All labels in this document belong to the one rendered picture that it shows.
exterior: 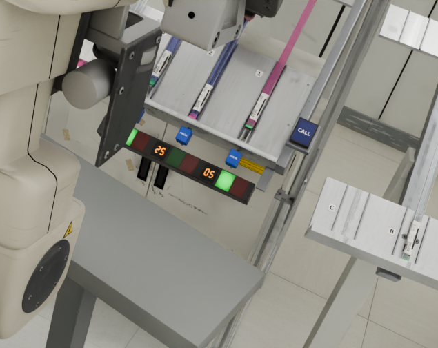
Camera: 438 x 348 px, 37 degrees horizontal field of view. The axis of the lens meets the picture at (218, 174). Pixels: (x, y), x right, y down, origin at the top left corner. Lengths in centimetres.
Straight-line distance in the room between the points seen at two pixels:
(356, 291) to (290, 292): 71
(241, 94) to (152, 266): 42
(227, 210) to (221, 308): 68
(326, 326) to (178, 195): 55
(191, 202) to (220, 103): 51
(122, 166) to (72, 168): 103
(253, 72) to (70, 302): 58
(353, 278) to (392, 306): 89
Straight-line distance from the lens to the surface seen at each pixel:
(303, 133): 125
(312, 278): 223
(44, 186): 74
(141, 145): 132
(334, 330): 152
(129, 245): 114
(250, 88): 133
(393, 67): 322
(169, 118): 133
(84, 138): 184
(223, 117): 131
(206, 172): 129
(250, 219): 173
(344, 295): 145
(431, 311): 239
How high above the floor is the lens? 133
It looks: 31 degrees down
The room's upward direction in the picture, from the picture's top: 20 degrees clockwise
